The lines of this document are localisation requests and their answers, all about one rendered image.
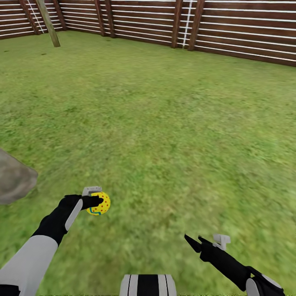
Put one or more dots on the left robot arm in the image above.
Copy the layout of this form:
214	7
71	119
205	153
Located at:
23	273

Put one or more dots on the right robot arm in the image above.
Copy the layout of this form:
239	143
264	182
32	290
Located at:
259	285

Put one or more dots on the easter egg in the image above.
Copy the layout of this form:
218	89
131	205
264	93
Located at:
101	208

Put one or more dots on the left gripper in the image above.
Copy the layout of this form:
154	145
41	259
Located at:
93	201

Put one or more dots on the tree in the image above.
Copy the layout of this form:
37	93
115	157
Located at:
16	178
48	22

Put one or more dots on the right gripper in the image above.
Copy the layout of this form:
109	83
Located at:
209	253

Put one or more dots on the robot trunk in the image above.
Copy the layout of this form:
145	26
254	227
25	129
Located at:
147	285

